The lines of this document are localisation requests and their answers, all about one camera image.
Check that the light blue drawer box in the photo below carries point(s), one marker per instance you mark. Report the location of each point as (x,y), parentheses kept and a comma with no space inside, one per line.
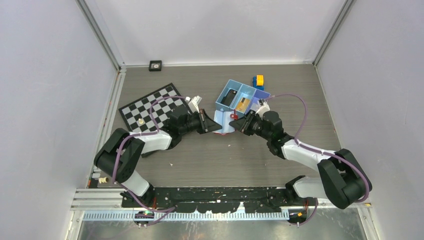
(231,84)
(244,91)

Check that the small beige chess piece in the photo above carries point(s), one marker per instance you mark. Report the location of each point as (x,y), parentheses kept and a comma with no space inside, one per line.
(103,180)

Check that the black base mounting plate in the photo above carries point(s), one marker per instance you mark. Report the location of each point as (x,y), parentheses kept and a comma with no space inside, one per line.
(218,200)

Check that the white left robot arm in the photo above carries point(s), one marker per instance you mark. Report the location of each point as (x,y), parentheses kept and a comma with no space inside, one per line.
(120,154)

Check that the orange card in drawer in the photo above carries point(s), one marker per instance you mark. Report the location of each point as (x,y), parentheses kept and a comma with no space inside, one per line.
(242,105)

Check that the black square wall socket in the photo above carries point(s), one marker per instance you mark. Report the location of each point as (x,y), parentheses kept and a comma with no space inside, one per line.
(155,66)

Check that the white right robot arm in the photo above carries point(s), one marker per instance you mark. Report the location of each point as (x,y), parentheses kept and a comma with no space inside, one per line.
(341,179)

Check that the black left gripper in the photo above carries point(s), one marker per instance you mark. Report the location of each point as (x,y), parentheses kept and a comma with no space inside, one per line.
(206,124)

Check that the light blue middle drawer box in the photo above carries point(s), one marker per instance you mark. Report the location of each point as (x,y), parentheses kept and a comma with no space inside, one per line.
(244,91)

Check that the purple drawer box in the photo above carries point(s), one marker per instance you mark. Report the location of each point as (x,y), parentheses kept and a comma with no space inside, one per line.
(255,100)

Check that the blue orange toy block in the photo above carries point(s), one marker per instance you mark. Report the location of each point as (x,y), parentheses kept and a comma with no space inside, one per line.
(258,82)

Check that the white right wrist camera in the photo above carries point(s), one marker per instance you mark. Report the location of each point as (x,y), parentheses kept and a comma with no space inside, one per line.
(261,107)

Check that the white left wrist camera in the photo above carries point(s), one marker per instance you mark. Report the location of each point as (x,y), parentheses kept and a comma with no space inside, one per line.
(193,103)

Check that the light blue left drawer box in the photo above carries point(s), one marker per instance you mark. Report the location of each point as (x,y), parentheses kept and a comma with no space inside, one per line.
(231,84)

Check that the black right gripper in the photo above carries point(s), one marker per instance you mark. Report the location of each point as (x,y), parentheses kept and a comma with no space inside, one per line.
(243,125)

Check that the black card in drawer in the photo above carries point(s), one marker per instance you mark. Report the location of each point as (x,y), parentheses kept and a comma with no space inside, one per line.
(229,97)

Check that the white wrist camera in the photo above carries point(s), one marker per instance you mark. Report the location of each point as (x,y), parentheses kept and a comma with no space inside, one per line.
(261,107)
(193,103)

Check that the red leather card holder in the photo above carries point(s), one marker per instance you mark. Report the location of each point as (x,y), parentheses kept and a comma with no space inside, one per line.
(224,118)

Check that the black white chessboard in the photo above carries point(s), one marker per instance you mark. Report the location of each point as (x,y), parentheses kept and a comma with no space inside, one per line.
(152,108)

